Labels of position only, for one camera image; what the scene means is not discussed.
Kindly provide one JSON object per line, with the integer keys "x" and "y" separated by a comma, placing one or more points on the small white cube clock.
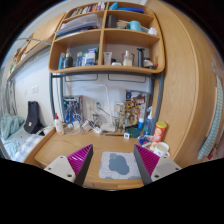
{"x": 126, "y": 135}

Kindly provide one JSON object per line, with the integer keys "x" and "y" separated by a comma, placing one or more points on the black pen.
{"x": 114, "y": 134}

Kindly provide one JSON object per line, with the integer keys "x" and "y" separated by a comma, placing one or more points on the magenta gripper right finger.
{"x": 153, "y": 167}

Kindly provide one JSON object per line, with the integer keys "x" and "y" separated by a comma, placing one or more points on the dark bottle on shelf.
{"x": 68, "y": 60}

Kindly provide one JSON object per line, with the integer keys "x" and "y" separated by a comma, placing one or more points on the row of books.
{"x": 97, "y": 7}

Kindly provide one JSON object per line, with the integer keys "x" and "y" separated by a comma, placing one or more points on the teal blanket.
{"x": 9, "y": 125}

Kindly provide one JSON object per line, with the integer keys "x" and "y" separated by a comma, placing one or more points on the stack of papers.
{"x": 91, "y": 20}

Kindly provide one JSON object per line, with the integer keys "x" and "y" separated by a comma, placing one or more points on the blue robot figure box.
{"x": 71, "y": 107}

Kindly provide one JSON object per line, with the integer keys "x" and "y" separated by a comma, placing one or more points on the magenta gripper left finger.
{"x": 73, "y": 167}

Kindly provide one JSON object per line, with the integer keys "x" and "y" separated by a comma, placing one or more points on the white mug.
{"x": 161, "y": 149}

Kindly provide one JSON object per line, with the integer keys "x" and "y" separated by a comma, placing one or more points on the wooden wall shelf unit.
{"x": 114, "y": 40}

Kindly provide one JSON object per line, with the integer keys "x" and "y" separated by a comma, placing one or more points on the black thermos bottle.
{"x": 141, "y": 57}

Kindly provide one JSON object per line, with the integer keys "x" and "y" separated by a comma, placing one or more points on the white desk lamp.
{"x": 108, "y": 125}

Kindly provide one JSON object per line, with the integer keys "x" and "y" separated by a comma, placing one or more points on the black backpack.
{"x": 33, "y": 124}

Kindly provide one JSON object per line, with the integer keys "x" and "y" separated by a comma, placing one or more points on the clear bottle on shelf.
{"x": 127, "y": 59}

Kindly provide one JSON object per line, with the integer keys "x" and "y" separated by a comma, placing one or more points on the light blue cup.
{"x": 135, "y": 25}

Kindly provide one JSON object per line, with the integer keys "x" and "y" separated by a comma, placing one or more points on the white tube on shelf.
{"x": 107, "y": 58}

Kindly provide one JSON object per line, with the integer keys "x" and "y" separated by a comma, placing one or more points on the white glue bottle red cap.
{"x": 58, "y": 125}

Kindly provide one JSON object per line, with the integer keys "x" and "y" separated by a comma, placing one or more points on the wooden wardrobe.
{"x": 193, "y": 69}

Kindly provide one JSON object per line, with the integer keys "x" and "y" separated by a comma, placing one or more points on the blue spray bottle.
{"x": 148, "y": 122}

